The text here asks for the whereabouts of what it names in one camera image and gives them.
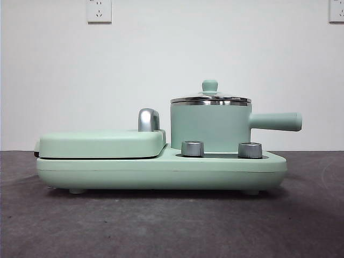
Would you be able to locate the glass lid with green knob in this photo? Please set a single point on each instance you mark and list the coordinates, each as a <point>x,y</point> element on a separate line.
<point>210,84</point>

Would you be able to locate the silver control knob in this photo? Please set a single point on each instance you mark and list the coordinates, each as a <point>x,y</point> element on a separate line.
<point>192,148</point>
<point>250,150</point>

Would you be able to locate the mint green breakfast machine base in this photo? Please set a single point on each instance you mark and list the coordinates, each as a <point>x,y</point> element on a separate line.
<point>161,172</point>

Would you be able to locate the mint green griddle cover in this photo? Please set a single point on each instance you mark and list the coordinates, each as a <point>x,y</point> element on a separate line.
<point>102,143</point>

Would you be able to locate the white wall socket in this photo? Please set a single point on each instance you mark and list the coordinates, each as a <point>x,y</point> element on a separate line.
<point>337,10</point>
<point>99,12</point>

